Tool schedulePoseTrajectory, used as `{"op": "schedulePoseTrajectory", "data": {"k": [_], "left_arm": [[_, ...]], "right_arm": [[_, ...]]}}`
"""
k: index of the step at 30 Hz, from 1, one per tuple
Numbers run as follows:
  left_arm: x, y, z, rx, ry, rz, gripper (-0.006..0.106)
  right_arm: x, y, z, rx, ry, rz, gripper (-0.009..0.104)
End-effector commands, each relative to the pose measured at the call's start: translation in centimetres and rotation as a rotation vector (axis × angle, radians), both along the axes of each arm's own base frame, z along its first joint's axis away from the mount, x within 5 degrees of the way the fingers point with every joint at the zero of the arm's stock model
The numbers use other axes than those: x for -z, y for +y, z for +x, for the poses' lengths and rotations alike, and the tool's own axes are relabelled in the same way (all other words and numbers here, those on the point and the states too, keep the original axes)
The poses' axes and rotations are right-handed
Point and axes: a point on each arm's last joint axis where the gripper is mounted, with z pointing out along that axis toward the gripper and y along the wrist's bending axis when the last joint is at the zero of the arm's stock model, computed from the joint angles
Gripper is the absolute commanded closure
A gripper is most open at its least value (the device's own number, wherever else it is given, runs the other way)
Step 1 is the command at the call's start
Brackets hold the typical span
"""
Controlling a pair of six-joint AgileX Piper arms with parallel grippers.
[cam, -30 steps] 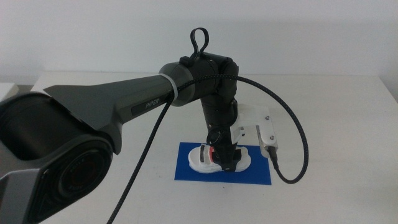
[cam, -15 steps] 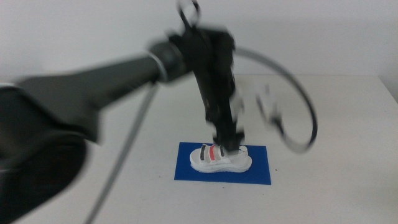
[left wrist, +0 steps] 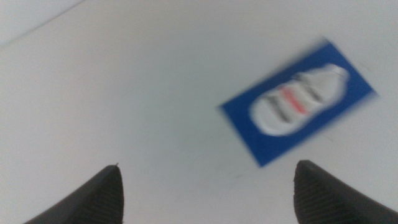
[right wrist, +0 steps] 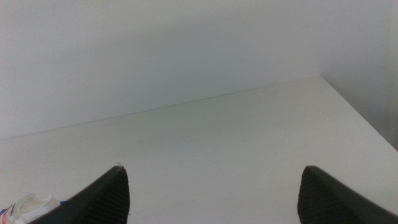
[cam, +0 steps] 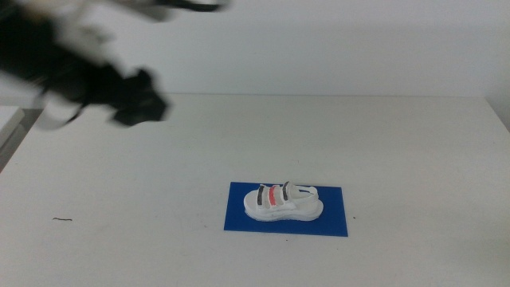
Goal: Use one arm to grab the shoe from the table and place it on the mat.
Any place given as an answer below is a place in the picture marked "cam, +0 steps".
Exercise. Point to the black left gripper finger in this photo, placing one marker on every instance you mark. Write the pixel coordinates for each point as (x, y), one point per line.
(147, 89)
(137, 115)

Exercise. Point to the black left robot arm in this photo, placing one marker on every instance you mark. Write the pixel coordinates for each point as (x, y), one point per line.
(36, 52)

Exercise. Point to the blue rectangular mat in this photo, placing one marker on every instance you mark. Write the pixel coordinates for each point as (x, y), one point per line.
(235, 221)

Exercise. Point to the white side table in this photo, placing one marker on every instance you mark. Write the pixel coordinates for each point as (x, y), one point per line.
(8, 119)

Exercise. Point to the small dark thread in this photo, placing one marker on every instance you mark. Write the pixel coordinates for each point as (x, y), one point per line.
(61, 219)

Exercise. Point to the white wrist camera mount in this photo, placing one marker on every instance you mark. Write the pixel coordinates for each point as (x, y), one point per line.
(57, 113)

